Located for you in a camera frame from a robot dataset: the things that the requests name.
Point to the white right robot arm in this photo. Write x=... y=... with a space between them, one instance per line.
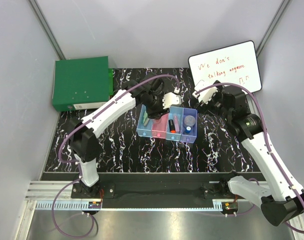
x=284 y=197

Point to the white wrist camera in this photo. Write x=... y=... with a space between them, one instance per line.
x=171 y=99
x=206 y=95

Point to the purple drawer bin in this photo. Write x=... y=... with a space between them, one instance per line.
x=191 y=137

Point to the lilac highlighter pen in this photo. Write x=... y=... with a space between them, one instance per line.
x=176 y=123

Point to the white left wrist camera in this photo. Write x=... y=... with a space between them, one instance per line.
x=171 y=99

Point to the aluminium front rail frame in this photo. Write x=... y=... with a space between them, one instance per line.
x=53 y=190

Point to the sky blue drawer bin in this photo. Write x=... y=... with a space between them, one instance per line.
x=175 y=136

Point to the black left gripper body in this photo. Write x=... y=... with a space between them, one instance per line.
x=154 y=107

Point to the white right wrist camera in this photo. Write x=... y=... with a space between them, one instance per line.
x=206 y=95

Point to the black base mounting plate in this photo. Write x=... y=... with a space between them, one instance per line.
x=137 y=191

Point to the colourful pink-capped tube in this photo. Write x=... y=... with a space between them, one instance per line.
x=161 y=121

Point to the green transparent highlighter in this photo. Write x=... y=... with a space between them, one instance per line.
x=145 y=116

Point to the green ring binder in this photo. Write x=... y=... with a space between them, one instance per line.
x=83 y=83

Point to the black orange-capped marker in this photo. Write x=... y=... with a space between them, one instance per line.
x=171 y=126

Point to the light blue drawer bin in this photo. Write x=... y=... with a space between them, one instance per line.
x=143 y=131

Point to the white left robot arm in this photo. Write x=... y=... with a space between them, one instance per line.
x=83 y=139

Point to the clear jar of bands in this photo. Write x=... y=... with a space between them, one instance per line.
x=189 y=121

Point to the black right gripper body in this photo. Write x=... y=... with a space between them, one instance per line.
x=215 y=105

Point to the blue and grey bottle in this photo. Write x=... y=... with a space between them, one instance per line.
x=188 y=129

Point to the black marble pattern mat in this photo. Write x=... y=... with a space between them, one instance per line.
x=215 y=149

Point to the pink drawer bin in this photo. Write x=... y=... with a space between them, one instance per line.
x=159 y=131

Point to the white dry-erase board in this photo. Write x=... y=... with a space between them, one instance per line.
x=235 y=64

